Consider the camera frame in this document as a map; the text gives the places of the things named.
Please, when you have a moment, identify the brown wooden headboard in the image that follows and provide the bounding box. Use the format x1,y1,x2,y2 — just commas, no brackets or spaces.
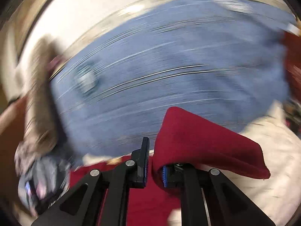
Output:
1,96,27,194

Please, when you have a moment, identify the red knit sweater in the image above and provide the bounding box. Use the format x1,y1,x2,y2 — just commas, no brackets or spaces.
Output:
69,106,271,226

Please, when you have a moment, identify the grey plaid star bedsheet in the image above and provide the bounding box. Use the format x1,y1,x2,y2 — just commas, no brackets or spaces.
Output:
14,145,73,217

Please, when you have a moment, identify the blue plaid quilt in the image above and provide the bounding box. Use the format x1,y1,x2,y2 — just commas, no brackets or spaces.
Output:
50,0,295,159

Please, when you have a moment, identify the cream leaf-print blanket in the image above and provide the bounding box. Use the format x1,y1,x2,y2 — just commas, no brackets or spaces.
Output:
164,100,301,226

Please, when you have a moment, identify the beige striped pillow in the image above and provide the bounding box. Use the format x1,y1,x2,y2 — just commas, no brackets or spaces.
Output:
23,36,62,151

